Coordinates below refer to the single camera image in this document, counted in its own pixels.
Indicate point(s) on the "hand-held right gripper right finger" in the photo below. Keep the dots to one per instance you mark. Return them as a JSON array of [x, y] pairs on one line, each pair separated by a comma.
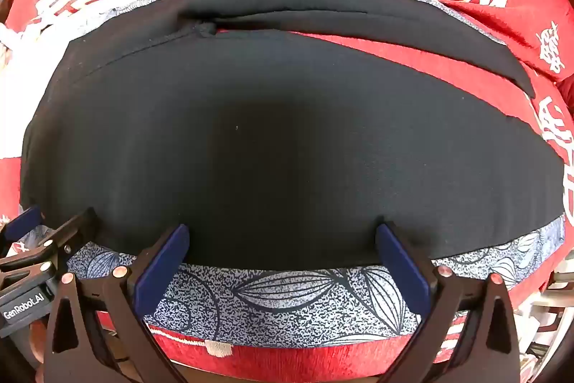
[[402, 271]]

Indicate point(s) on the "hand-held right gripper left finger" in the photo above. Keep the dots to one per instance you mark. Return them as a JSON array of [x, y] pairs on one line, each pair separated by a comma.
[[162, 268]]

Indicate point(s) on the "blue white leaf patterned cloth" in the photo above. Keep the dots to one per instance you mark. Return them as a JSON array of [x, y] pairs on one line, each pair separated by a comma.
[[291, 297]]

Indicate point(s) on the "white furniture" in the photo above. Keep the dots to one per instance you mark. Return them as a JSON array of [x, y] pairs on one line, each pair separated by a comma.
[[550, 280]]

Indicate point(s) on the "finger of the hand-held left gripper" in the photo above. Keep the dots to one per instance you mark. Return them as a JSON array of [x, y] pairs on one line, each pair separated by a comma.
[[74, 230], [23, 222]]

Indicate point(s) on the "red printed sofa seat cover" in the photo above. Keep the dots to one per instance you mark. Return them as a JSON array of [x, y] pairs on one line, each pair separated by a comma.
[[426, 64]]

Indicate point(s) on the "black pants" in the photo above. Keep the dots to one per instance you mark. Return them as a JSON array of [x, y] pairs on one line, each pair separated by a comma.
[[269, 140]]

